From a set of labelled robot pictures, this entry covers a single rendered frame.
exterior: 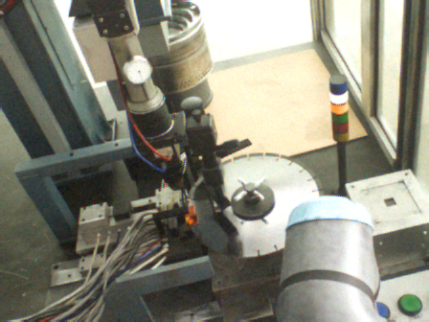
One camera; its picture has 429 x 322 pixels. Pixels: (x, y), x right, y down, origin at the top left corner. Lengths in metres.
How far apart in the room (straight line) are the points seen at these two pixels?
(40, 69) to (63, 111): 0.16
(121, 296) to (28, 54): 0.75
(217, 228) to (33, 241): 0.68
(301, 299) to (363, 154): 1.10
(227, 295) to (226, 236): 0.15
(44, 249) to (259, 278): 0.71
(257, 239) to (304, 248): 0.57
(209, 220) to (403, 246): 0.49
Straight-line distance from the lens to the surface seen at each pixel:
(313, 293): 0.58
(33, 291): 1.59
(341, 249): 0.62
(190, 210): 1.26
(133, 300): 1.21
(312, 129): 1.74
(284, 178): 1.31
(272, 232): 1.20
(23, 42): 1.58
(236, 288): 1.26
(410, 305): 1.13
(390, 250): 1.31
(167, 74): 1.74
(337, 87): 1.25
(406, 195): 1.33
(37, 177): 1.47
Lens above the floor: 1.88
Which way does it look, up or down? 41 degrees down
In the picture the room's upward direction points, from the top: 9 degrees counter-clockwise
